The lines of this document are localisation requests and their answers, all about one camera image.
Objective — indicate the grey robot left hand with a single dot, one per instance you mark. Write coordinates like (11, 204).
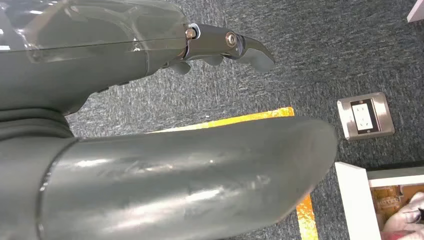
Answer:
(99, 73)

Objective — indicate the ribbed grey left arm sleeve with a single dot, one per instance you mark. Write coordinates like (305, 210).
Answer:
(30, 126)

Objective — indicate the yellow floor tape strip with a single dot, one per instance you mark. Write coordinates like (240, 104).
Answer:
(232, 120)
(307, 220)

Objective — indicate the steel floor socket plate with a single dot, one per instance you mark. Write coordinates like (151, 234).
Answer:
(366, 116)

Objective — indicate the brown cardboard box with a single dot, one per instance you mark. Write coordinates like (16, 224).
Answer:
(386, 202)

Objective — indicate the white furniture corner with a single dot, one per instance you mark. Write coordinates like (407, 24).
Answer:
(416, 12)

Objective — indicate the pink white bag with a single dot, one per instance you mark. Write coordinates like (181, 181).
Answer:
(405, 217)

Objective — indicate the white furniture frame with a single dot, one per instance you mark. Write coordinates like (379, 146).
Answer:
(354, 202)

